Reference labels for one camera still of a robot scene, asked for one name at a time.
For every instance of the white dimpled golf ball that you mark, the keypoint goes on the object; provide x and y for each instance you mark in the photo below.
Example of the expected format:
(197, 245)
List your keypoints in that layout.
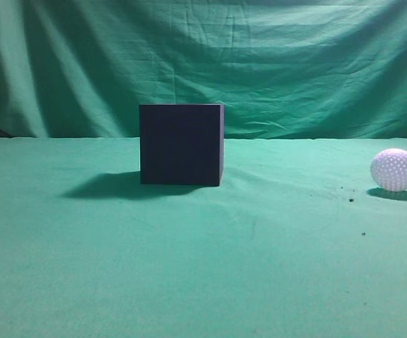
(388, 169)

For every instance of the dark blue cube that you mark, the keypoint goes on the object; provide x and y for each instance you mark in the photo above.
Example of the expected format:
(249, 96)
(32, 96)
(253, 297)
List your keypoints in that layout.
(181, 144)

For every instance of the green table cloth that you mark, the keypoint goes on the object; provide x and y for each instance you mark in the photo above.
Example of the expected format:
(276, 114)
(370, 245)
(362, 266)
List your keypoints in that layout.
(297, 241)

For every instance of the green backdrop curtain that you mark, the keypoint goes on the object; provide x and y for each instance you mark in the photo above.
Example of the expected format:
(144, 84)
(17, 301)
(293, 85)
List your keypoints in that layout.
(282, 69)

